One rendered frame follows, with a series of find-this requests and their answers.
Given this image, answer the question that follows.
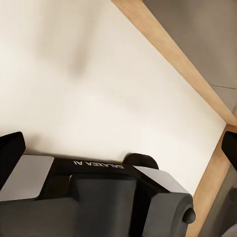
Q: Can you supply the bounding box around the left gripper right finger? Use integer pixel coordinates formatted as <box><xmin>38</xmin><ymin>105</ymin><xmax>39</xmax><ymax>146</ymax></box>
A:
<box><xmin>221</xmin><ymin>131</ymin><xmax>237</xmax><ymax>171</ymax></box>

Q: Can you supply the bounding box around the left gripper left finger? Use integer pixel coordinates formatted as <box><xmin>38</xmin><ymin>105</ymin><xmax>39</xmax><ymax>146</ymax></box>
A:
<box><xmin>0</xmin><ymin>131</ymin><xmax>26</xmax><ymax>190</ymax></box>

